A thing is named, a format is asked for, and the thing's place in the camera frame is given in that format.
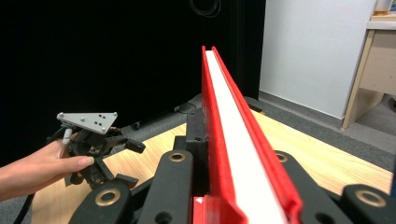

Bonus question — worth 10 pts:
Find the white cabinet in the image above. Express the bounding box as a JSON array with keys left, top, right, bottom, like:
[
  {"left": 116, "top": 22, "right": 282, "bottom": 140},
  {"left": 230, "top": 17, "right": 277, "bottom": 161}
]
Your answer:
[{"left": 259, "top": 0, "right": 377, "bottom": 120}]

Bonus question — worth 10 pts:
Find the white cable plug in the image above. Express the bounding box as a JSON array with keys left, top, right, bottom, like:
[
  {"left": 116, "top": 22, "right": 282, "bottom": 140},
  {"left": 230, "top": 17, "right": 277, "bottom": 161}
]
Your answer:
[{"left": 61, "top": 126, "right": 75, "bottom": 147}]

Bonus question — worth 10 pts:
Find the beige wooden desk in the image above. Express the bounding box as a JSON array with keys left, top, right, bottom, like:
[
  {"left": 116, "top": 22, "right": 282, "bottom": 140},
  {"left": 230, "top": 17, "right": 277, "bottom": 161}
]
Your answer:
[{"left": 341, "top": 12, "right": 396, "bottom": 130}]

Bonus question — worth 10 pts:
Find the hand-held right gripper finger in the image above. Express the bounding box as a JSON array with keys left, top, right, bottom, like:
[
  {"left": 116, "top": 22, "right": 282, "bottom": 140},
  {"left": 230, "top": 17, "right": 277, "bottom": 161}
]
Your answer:
[{"left": 173, "top": 107, "right": 210, "bottom": 198}]

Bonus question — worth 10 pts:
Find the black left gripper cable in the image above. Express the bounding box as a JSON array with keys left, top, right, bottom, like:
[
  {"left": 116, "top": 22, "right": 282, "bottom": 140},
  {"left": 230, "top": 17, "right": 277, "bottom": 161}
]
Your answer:
[{"left": 12, "top": 192, "right": 35, "bottom": 224}]

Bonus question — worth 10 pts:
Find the red picture book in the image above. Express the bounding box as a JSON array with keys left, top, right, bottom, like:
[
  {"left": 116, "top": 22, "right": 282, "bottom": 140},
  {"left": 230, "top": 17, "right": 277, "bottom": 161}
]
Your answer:
[{"left": 191, "top": 46, "right": 304, "bottom": 224}]

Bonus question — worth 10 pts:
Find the coiled black cable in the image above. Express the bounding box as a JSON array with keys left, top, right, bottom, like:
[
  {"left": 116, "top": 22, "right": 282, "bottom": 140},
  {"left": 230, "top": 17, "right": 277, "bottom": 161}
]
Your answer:
[{"left": 188, "top": 0, "right": 222, "bottom": 19}]

